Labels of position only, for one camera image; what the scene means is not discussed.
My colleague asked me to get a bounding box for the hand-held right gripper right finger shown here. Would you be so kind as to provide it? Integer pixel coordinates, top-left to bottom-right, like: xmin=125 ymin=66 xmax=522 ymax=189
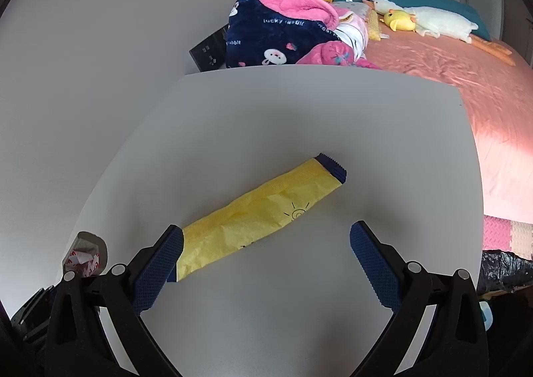
xmin=350 ymin=221 xmax=489 ymax=377

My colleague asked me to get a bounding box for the black socket panel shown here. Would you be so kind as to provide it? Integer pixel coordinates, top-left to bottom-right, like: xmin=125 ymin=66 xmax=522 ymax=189
xmin=189 ymin=25 xmax=230 ymax=72

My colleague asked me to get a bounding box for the bed with pink sheet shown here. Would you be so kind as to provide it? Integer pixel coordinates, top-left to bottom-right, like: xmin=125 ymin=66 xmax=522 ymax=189
xmin=362 ymin=27 xmax=533 ymax=219

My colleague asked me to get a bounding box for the teal pillow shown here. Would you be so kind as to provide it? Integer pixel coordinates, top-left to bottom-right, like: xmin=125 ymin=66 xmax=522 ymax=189
xmin=333 ymin=0 xmax=491 ymax=41

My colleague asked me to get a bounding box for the grey foam corner guard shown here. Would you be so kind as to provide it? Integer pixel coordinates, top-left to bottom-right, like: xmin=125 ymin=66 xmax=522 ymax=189
xmin=62 ymin=231 xmax=109 ymax=278

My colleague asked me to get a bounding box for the navy printed blanket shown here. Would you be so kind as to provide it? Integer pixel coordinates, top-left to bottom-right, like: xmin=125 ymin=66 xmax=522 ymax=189
xmin=225 ymin=0 xmax=346 ymax=69

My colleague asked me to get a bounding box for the pink fleece towel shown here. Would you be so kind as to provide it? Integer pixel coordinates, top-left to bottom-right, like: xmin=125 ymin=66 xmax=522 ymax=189
xmin=258 ymin=0 xmax=340 ymax=30

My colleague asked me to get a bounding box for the yellow duck plush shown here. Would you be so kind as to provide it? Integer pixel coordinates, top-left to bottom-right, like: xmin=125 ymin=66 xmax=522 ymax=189
xmin=383 ymin=9 xmax=417 ymax=32

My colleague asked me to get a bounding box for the cardboard bin with black bag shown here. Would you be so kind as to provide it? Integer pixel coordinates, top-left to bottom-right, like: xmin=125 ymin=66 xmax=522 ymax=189
xmin=477 ymin=249 xmax=533 ymax=294

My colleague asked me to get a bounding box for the pink and white garment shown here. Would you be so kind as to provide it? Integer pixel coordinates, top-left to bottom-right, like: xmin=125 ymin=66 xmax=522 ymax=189
xmin=297 ymin=6 xmax=381 ymax=70

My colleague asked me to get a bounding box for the dark object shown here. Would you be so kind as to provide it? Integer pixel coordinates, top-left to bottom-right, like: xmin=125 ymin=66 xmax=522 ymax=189
xmin=10 ymin=275 xmax=56 ymax=342

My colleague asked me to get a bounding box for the pastel foam floor mat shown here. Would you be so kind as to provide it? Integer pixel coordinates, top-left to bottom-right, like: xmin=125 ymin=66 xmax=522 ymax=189
xmin=483 ymin=214 xmax=533 ymax=255

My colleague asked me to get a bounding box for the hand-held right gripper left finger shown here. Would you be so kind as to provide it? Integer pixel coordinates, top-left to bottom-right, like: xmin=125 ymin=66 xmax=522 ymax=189
xmin=44 ymin=224 xmax=185 ymax=377

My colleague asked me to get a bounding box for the white goose plush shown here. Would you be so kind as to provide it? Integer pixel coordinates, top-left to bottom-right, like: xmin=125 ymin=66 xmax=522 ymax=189
xmin=366 ymin=0 xmax=516 ymax=67

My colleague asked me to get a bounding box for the yellow knitted plush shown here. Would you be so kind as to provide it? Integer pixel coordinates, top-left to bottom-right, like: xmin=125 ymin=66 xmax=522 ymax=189
xmin=365 ymin=8 xmax=382 ymax=41

